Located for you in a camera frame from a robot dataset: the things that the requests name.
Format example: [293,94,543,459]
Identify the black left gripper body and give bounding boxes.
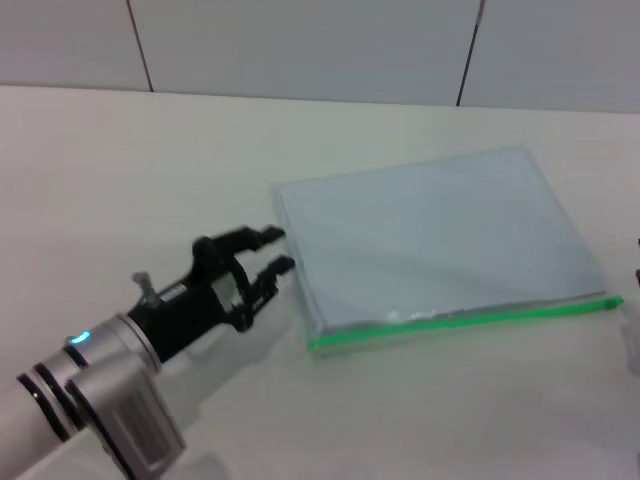
[127,237,251,364]

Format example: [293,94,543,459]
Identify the clear document bag green zipper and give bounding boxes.
[269,143,625,357]

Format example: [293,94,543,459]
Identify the silver left cable connector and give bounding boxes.
[130,271,164,306]

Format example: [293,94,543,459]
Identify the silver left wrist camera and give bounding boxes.
[64,358,187,480]

